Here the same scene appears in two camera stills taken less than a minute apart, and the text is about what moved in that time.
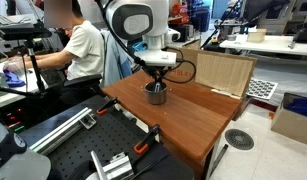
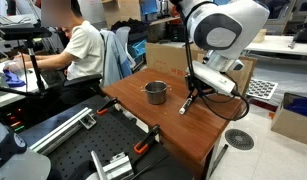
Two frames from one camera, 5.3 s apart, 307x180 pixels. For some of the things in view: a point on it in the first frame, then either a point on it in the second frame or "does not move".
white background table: (271, 44) does not move
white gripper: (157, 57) → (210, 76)
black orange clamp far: (105, 106) does not move
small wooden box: (257, 37) does not move
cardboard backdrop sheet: (218, 72) does not move
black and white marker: (157, 87) → (186, 104)
